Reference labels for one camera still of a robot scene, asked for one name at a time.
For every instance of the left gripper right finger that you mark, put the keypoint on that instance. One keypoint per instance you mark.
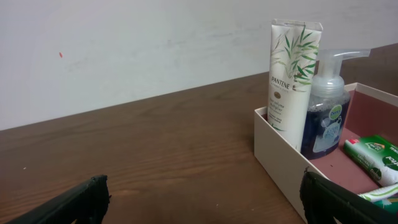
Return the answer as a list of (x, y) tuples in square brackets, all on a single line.
[(328, 203)]

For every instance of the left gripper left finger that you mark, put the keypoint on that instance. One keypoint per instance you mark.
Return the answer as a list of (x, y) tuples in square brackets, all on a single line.
[(85, 203)]

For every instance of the green white toothbrush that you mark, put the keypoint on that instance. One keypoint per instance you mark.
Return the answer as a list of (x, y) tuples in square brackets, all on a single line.
[(379, 194)]

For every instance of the green white soap packet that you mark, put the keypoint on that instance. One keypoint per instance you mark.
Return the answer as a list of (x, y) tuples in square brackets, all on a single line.
[(376, 155)]

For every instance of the white Pantene tube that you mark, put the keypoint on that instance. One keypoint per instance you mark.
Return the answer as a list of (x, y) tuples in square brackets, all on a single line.
[(293, 57)]

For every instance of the red green toothpaste tube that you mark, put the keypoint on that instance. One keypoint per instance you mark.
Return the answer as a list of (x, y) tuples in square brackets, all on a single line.
[(389, 204)]

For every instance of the white box with pink interior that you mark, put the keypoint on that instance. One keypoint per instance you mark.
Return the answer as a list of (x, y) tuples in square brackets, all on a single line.
[(371, 112)]

